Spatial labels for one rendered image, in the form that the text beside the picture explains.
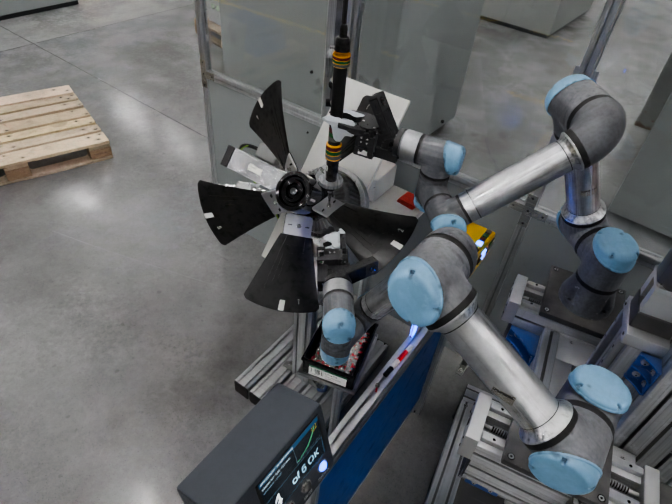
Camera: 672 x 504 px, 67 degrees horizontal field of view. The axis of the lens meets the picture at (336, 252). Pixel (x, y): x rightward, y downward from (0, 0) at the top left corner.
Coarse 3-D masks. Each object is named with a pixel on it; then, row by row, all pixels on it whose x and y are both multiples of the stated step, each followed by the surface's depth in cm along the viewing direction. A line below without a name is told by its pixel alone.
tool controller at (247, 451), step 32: (256, 416) 94; (288, 416) 93; (320, 416) 95; (224, 448) 89; (256, 448) 88; (288, 448) 89; (320, 448) 98; (192, 480) 85; (224, 480) 84; (256, 480) 84; (288, 480) 91; (320, 480) 101
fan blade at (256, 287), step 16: (288, 240) 153; (304, 240) 155; (272, 256) 152; (288, 256) 153; (304, 256) 155; (272, 272) 152; (288, 272) 153; (304, 272) 155; (256, 288) 152; (272, 288) 152; (288, 288) 153; (304, 288) 154; (272, 304) 152; (288, 304) 153; (304, 304) 154
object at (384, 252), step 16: (352, 208) 150; (368, 208) 151; (336, 224) 145; (352, 224) 145; (368, 224) 145; (384, 224) 145; (400, 224) 145; (416, 224) 144; (352, 240) 142; (368, 240) 141; (384, 240) 141; (400, 240) 141; (368, 256) 139; (384, 256) 139
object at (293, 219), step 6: (288, 216) 153; (294, 216) 153; (300, 216) 154; (288, 222) 153; (294, 222) 154; (300, 222) 154; (306, 222) 155; (312, 222) 156; (288, 228) 153; (294, 228) 154; (300, 228) 155; (306, 228) 155; (294, 234) 154; (300, 234) 155; (306, 234) 156
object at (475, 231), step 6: (468, 228) 166; (474, 228) 167; (480, 228) 167; (486, 228) 167; (468, 234) 164; (474, 234) 164; (480, 234) 165; (492, 234) 165; (474, 240) 162; (486, 240) 162; (480, 246) 160; (486, 246) 162; (480, 252) 158; (474, 270) 164
